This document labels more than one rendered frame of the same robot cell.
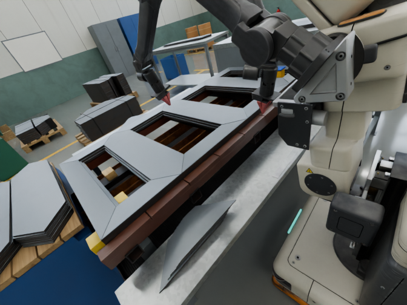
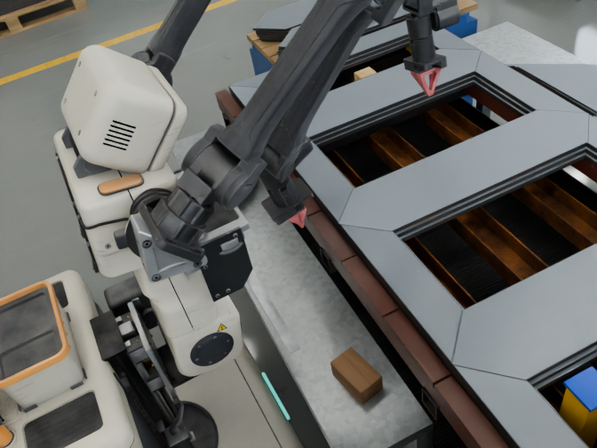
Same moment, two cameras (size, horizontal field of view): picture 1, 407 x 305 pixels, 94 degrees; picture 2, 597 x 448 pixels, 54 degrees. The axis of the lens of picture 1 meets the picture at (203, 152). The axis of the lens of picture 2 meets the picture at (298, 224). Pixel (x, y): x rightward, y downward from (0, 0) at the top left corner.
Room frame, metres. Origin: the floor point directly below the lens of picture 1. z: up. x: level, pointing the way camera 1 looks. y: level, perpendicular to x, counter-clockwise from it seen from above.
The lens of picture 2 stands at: (1.05, -1.25, 1.81)
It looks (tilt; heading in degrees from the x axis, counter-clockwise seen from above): 43 degrees down; 108
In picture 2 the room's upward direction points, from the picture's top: 12 degrees counter-clockwise
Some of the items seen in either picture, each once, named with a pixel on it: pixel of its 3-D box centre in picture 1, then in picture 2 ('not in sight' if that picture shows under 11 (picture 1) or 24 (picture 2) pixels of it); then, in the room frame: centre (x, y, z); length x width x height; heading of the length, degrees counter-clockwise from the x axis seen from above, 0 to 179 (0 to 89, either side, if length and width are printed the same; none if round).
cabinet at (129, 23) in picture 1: (138, 43); not in sight; (9.72, 1.22, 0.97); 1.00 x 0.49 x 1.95; 127
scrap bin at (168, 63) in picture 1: (175, 66); not in sight; (6.00, 0.02, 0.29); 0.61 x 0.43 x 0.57; 36
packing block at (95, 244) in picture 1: (97, 241); not in sight; (0.44, 0.44, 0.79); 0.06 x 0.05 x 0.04; 35
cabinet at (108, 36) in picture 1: (115, 51); not in sight; (9.05, 2.10, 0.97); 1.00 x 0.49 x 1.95; 127
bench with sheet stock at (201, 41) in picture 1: (191, 66); not in sight; (4.31, -0.32, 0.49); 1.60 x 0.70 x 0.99; 41
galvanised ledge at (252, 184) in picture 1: (252, 180); (266, 250); (0.60, -0.17, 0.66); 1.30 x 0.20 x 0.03; 125
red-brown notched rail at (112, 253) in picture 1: (252, 129); (332, 243); (0.81, -0.27, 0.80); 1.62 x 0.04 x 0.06; 125
